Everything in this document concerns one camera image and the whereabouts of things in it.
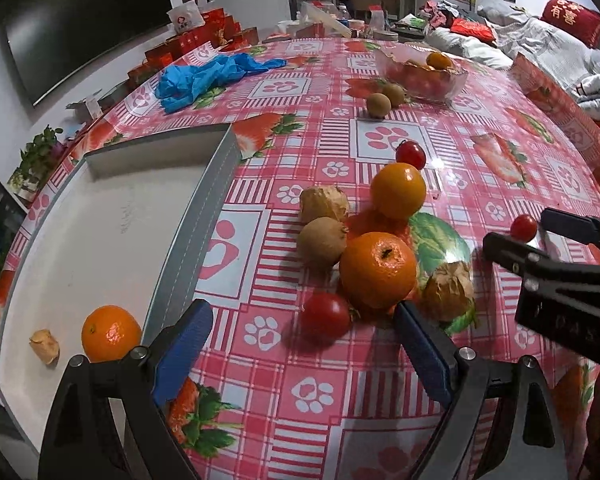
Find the black television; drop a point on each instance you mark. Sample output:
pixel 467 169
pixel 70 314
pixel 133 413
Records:
pixel 90 20

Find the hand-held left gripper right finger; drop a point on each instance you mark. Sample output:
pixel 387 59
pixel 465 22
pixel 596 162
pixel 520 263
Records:
pixel 425 360

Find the pink patterned tablecloth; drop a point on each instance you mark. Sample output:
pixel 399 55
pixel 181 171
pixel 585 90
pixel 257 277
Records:
pixel 300 160

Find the white tray with grey rim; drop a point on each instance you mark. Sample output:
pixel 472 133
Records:
pixel 105 240

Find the small orange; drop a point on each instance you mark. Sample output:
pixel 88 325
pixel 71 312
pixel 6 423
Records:
pixel 111 334

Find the wrinkled tan husked fruit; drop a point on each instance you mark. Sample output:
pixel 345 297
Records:
pixel 447 292
pixel 324 203

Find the grey blanket on sofa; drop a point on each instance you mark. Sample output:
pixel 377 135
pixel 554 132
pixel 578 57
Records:
pixel 545 45

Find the large dimpled orange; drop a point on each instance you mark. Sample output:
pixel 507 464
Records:
pixel 377 270

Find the clear plastic fruit container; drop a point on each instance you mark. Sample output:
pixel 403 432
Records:
pixel 420 80

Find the smooth yellow-orange orange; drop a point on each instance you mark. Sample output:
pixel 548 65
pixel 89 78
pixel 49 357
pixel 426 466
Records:
pixel 397 190

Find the large cherry tomato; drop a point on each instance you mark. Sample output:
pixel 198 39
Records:
pixel 325 314

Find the green potted plant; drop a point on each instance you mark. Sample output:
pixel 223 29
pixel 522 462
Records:
pixel 35 160

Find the orange in clear container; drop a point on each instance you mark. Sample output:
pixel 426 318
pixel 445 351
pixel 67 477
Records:
pixel 439 61

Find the pile of blue gloves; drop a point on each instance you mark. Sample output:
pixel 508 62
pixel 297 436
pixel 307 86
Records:
pixel 205 77

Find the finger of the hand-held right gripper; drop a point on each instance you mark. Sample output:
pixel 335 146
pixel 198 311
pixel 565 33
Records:
pixel 575 225
pixel 510 252

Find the brown kiwi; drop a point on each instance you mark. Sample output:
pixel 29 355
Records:
pixel 394 94
pixel 378 105
pixel 322 241

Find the stack of red gift boxes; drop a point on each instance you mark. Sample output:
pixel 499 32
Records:
pixel 200 37

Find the red cloth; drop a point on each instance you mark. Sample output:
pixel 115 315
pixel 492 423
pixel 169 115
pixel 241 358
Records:
pixel 472 29

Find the white paper bag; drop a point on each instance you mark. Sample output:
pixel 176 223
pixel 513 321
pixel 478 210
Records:
pixel 185 16

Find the red embroidered pillow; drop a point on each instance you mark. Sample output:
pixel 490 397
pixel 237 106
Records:
pixel 572 20

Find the small cherry tomato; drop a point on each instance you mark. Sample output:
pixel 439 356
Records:
pixel 523 227
pixel 411 154

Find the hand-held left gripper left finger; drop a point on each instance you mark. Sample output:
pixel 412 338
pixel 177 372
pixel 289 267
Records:
pixel 180 355

